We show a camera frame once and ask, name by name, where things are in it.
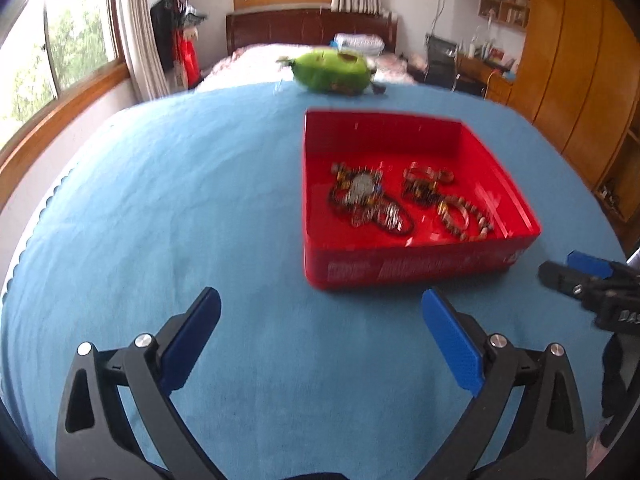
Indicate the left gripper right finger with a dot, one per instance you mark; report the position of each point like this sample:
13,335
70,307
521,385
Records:
524,420

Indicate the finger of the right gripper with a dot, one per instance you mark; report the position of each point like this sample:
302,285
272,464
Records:
592,266
563,279

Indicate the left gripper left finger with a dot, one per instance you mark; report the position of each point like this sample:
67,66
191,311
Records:
94,439

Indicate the black cord gold charm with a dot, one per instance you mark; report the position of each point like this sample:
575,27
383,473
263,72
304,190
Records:
421,184

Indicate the red tin box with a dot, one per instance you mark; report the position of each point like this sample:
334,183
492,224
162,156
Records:
392,198

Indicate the wooden wardrobe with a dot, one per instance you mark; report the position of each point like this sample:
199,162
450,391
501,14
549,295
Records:
578,84

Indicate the wooden desk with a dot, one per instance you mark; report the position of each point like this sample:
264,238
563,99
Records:
496,87

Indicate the silver metal wristwatch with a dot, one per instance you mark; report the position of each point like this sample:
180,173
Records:
363,196

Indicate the black office chair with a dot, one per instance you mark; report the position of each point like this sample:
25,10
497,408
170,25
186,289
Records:
441,62

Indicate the blue bed cover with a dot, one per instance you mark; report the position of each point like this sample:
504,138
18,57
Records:
203,189

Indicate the folded blanket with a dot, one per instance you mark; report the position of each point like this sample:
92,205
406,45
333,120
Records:
366,45

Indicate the green avocado plush toy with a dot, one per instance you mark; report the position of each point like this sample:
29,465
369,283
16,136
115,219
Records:
333,71

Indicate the dark wooden headboard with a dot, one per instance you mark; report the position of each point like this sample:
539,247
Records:
310,26

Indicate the beige curtain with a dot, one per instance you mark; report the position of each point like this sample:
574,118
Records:
140,52

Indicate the wooden framed window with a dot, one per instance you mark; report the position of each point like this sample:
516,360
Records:
58,57

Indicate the red hanging bag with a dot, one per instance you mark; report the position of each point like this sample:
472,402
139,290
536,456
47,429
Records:
187,69

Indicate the wall shelf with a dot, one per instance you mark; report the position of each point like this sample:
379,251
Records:
511,13

